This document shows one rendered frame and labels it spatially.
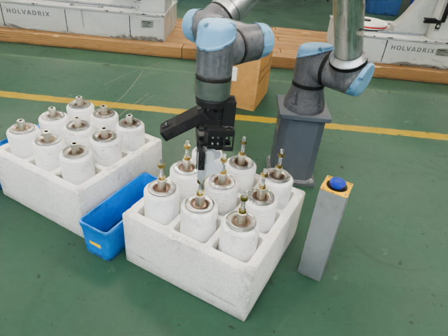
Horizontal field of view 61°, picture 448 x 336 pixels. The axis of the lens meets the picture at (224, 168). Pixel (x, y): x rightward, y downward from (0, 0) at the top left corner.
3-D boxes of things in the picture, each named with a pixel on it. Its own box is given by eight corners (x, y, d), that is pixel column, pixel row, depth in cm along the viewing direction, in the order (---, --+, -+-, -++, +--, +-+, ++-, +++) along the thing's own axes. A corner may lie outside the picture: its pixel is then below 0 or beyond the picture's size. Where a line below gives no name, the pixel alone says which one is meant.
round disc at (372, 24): (340, 20, 293) (342, 13, 289) (379, 23, 292) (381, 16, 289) (349, 29, 267) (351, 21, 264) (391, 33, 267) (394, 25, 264)
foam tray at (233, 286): (197, 193, 141) (199, 152, 131) (295, 234, 127) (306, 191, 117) (125, 260, 111) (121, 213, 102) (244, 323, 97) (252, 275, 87)
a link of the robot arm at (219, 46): (248, 23, 72) (217, 28, 67) (242, 77, 79) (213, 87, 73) (219, 14, 77) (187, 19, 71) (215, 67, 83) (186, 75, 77)
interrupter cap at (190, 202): (182, 213, 93) (182, 211, 93) (187, 194, 100) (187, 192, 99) (213, 216, 93) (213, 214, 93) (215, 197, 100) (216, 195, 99)
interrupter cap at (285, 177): (278, 167, 114) (278, 165, 114) (295, 179, 109) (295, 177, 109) (259, 173, 110) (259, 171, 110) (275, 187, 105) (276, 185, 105)
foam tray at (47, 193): (89, 148, 161) (83, 109, 151) (163, 179, 146) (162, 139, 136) (3, 194, 132) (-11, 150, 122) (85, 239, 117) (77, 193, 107)
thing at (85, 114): (86, 139, 154) (81, 97, 144) (104, 146, 150) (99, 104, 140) (67, 148, 146) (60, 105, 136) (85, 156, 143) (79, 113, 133)
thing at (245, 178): (252, 203, 127) (259, 157, 117) (247, 221, 119) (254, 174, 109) (224, 197, 129) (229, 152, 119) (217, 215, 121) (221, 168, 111)
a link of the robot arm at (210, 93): (196, 83, 74) (194, 69, 81) (195, 105, 77) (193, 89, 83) (233, 85, 75) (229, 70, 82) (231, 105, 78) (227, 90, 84)
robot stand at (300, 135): (266, 158, 165) (277, 94, 149) (308, 162, 165) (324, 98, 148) (267, 183, 150) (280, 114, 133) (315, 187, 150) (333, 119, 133)
